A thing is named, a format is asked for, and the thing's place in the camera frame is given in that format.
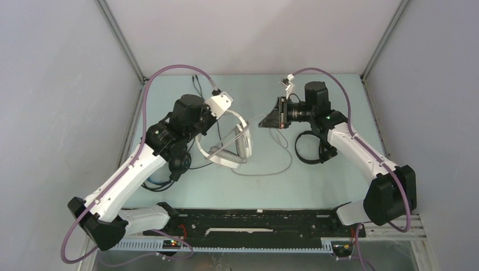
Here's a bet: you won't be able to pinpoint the purple cable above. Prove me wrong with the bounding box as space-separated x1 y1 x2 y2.
60 64 220 265
291 67 412 234

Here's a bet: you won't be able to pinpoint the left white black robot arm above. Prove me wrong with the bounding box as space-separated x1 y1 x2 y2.
67 93 233 251

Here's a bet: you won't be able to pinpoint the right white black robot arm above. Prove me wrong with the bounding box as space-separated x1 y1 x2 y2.
258 81 417 236

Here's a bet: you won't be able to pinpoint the black blue headphones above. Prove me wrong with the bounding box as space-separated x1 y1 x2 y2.
141 150 191 193

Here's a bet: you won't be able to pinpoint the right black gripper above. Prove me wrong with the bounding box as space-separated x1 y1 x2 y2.
258 97 315 129

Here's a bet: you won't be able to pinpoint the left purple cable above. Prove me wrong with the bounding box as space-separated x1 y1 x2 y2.
60 64 220 265

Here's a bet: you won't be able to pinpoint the white headphones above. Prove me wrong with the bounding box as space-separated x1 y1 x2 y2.
195 110 252 169

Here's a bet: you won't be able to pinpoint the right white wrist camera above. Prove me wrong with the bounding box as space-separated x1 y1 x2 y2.
280 74 294 99

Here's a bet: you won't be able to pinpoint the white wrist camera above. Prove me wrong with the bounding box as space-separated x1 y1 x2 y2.
204 90 233 119
280 74 294 99

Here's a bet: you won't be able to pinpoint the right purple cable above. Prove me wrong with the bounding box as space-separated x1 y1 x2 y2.
291 67 412 234

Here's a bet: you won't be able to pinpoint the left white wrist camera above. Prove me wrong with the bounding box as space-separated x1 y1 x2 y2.
204 90 233 119

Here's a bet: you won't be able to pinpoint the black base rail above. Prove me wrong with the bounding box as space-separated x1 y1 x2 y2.
164 209 357 250

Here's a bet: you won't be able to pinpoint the black blue headphone cable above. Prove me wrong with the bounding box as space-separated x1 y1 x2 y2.
142 75 224 192

